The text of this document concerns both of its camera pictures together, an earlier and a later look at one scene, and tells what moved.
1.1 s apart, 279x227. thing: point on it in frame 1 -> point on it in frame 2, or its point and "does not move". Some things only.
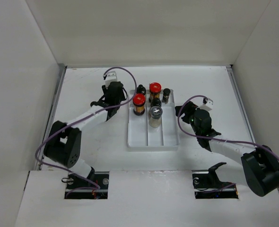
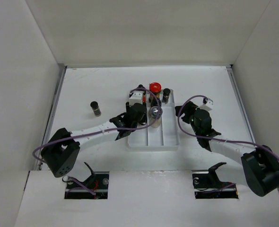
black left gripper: x=122 y=99 -> x=127 y=106
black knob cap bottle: x=156 y=102 does not move
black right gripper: x=188 y=109 does not move
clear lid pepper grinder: x=155 y=119 does not move
